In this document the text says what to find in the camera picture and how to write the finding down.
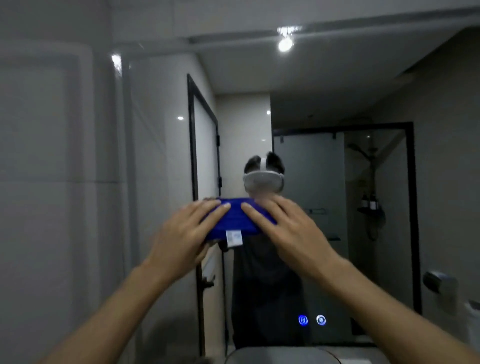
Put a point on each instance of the person's left hand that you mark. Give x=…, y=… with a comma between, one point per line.
x=180, y=243

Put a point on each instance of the person's right hand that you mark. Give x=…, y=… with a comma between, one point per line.
x=300, y=240

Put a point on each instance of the blue cloth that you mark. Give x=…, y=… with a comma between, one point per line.
x=236, y=221

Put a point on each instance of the rectangular wall mirror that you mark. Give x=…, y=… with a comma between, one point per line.
x=337, y=93

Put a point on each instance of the person's left forearm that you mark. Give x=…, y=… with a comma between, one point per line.
x=108, y=322

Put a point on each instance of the person's right forearm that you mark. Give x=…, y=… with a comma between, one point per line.
x=397, y=322

